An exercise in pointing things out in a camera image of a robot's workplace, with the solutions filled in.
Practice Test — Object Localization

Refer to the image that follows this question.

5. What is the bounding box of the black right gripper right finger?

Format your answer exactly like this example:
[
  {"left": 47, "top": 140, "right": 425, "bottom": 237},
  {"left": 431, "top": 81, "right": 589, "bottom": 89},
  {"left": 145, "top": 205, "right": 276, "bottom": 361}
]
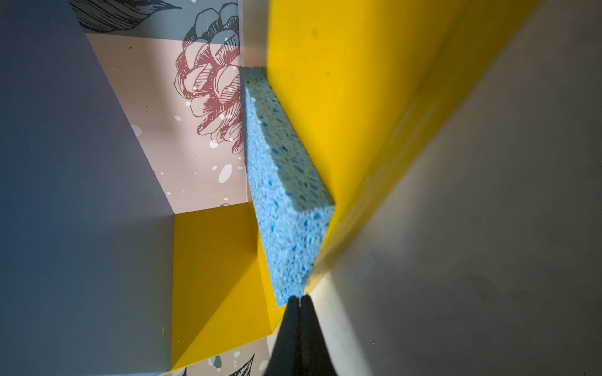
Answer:
[{"left": 299, "top": 295, "right": 337, "bottom": 376}]

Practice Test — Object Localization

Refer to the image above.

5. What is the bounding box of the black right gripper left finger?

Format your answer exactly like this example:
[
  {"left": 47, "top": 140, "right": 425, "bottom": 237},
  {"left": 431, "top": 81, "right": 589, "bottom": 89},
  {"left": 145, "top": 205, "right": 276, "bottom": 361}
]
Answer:
[{"left": 265, "top": 297, "right": 301, "bottom": 376}]

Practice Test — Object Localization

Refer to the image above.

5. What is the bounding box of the light blue sponge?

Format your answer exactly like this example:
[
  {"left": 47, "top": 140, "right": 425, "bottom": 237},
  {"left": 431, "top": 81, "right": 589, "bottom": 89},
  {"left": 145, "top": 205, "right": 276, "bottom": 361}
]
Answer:
[{"left": 241, "top": 67, "right": 335, "bottom": 306}]

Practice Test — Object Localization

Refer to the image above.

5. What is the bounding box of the yellow shelf unit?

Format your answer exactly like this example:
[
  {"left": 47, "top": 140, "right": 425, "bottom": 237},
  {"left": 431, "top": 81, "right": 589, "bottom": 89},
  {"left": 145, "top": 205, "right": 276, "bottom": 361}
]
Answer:
[{"left": 1, "top": 1, "right": 536, "bottom": 375}]

